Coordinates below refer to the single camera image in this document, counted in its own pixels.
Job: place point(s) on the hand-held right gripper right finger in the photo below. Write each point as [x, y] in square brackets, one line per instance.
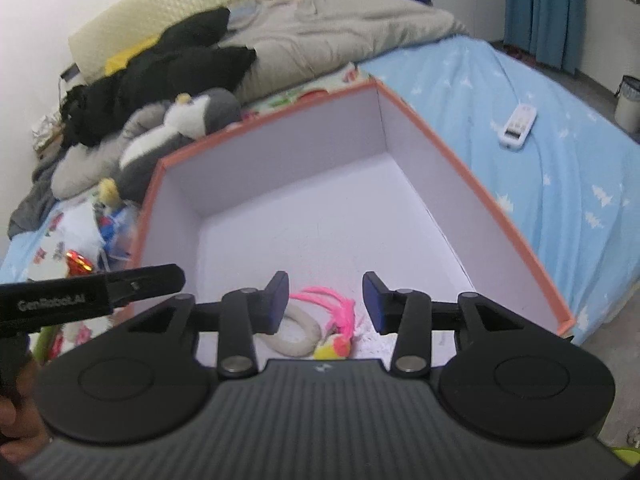
[374, 305]

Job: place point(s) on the black jacket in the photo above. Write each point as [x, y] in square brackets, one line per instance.
[150, 75]

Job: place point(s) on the fruit printed sheet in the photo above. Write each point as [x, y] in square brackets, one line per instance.
[300, 92]

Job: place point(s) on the dark grey fleece blanket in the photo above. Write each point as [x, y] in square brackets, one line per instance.
[30, 205]

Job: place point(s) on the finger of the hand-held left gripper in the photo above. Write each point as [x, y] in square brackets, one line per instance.
[150, 282]

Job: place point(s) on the crumpled white bag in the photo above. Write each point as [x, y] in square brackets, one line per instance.
[47, 132]

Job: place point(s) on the orange cardboard box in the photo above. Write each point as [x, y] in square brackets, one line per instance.
[325, 210]

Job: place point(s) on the blue printed plastic bag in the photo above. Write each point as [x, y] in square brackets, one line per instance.
[117, 232]

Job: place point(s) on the yellow flat item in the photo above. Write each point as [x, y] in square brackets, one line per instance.
[117, 62]

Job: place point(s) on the white remote control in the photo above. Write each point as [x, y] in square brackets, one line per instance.
[517, 127]

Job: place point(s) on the grey duvet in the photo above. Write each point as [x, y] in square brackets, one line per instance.
[325, 35]

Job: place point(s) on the grey penguin plush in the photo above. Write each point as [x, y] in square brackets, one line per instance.
[150, 150]

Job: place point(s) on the metal trash bin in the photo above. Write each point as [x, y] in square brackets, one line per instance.
[629, 105]

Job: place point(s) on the blue bed sheet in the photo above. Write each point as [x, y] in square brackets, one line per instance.
[575, 170]

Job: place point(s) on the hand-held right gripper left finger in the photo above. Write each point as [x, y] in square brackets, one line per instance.
[276, 305]

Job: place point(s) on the blue curtain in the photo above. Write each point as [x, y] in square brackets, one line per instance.
[545, 10]

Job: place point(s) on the person's left hand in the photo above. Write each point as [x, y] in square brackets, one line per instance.
[12, 425]

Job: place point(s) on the pink feather ball toy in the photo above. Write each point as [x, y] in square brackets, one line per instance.
[340, 345]

